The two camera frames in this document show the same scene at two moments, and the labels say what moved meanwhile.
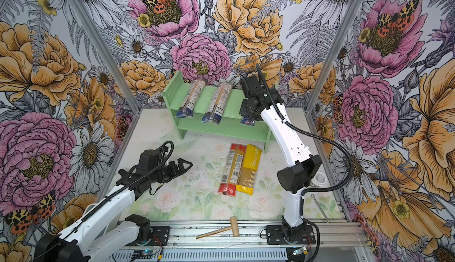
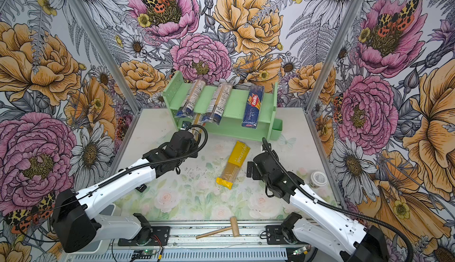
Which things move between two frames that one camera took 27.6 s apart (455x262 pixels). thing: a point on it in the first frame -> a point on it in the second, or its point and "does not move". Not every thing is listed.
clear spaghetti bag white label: x=218 y=104 does not move
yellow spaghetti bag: x=251 y=162 -> x=234 y=165
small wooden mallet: x=234 y=227 does not move
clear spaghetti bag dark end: x=187 y=106 does not move
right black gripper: x=244 y=111 -> x=255 y=174
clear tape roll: x=319 y=179 does not move
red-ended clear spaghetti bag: x=232 y=169 -> x=198 y=120
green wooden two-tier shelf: x=215 y=110 does not move
